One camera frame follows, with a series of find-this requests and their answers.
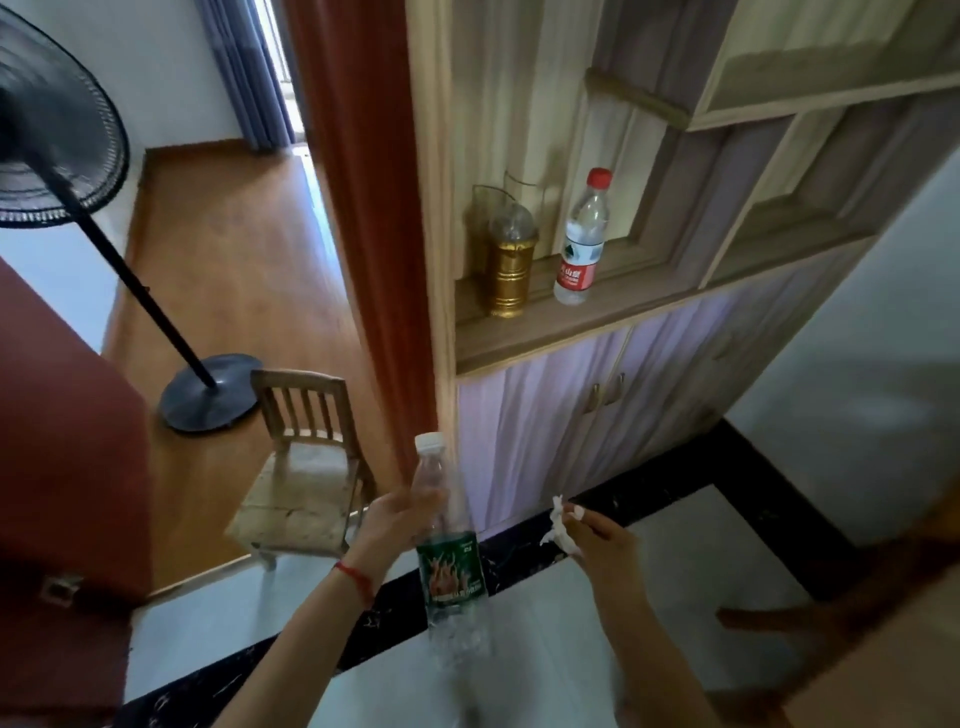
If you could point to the red label water bottle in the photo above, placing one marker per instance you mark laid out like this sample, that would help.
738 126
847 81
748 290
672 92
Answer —
581 240

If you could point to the black standing fan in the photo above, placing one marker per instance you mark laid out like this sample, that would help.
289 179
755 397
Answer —
67 165

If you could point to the person's left forearm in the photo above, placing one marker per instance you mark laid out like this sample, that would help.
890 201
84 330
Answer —
296 652

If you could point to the green label plastic bottle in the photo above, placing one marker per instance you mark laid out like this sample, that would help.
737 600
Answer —
450 555

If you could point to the small wooden chair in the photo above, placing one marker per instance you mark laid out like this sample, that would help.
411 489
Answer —
304 480

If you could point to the grey blue curtain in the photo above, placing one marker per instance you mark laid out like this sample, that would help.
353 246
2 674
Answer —
247 71

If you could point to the person's left fingers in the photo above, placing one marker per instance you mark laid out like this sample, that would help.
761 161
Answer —
429 496

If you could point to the person's right hand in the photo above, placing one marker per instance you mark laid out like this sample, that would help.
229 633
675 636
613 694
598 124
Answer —
607 547

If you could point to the gold lantern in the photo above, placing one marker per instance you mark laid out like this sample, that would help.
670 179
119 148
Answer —
510 262

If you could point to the person's left hand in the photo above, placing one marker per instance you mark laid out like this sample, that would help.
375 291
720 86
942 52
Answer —
386 529

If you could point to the white tissue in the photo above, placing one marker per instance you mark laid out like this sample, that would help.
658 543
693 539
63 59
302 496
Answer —
556 527

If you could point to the wooden shelf cabinet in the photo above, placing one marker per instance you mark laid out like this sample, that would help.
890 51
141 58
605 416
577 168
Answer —
660 225

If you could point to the person's right thumb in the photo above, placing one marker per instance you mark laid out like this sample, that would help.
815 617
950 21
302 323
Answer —
577 525

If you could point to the person's right forearm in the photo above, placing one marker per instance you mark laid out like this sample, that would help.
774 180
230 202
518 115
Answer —
656 667

